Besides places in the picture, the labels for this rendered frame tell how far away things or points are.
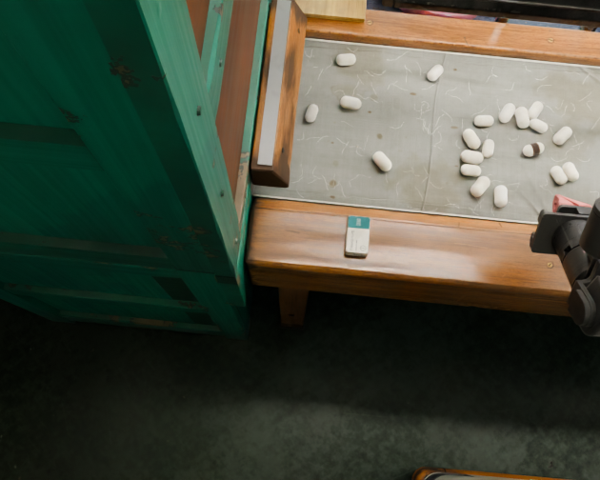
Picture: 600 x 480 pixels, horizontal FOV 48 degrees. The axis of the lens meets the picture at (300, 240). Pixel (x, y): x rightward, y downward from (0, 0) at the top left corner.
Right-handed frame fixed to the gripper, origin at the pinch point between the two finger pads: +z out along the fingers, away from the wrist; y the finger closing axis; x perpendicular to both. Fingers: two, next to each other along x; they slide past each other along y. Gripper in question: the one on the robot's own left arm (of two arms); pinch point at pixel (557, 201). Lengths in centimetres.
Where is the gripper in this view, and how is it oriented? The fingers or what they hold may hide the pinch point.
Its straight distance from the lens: 107.0
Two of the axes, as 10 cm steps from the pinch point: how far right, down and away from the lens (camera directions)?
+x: -0.7, 8.1, 5.8
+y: -10.0, -0.9, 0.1
